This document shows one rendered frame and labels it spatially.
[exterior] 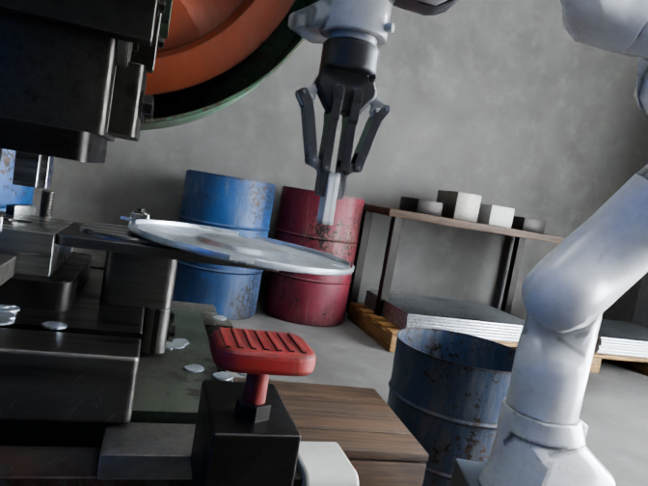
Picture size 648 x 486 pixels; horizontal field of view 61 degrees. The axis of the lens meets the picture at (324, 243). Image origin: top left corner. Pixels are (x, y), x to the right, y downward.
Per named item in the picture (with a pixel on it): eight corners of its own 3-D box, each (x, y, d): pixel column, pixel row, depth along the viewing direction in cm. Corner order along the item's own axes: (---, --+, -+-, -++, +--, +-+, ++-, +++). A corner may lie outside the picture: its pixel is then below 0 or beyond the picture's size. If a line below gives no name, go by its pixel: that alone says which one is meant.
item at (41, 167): (51, 187, 65) (55, 156, 65) (43, 189, 61) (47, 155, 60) (22, 182, 64) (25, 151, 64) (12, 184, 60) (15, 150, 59)
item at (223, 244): (374, 289, 59) (376, 283, 59) (98, 236, 55) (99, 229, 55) (336, 256, 87) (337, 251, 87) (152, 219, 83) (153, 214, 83)
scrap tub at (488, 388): (458, 461, 197) (484, 333, 193) (534, 535, 158) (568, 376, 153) (351, 460, 185) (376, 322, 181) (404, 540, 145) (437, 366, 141)
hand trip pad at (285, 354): (284, 424, 43) (301, 331, 42) (304, 463, 37) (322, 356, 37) (195, 420, 41) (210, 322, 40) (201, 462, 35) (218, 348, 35)
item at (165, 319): (249, 334, 80) (263, 243, 78) (266, 367, 66) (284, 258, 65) (62, 318, 72) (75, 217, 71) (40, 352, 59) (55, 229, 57)
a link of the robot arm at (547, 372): (584, 400, 95) (615, 261, 93) (575, 432, 79) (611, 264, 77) (520, 381, 100) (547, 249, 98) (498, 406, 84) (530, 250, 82)
